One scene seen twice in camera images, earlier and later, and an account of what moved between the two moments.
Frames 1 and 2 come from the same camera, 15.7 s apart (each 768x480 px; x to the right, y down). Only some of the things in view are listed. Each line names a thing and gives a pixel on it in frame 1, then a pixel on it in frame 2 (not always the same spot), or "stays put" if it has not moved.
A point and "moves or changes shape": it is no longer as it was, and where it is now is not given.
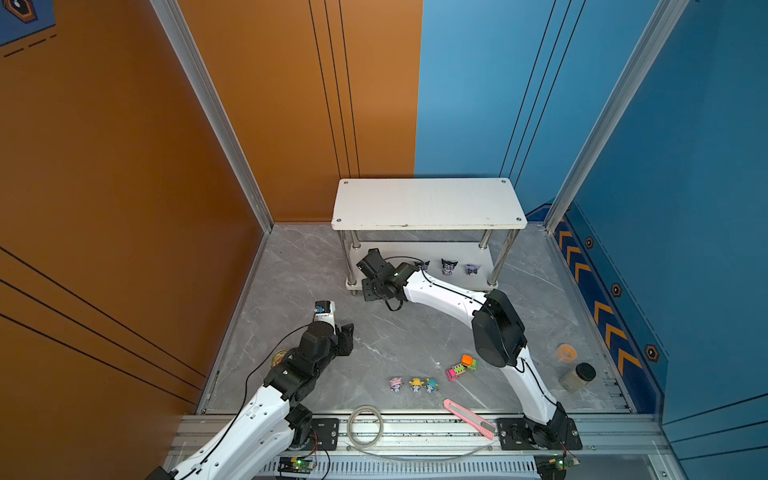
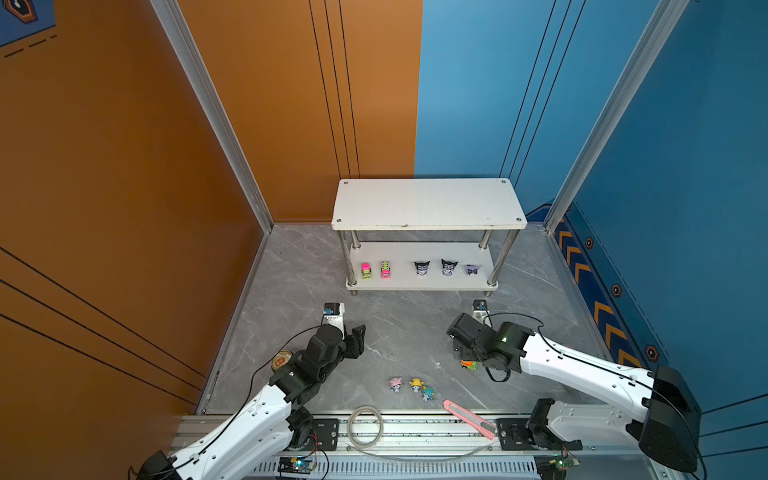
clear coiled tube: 355,441 stays put
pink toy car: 454,373 moves or changes shape
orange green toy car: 468,361 stays put
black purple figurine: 448,267 stays put
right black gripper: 366,291 → 461,354
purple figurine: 471,269 stays put
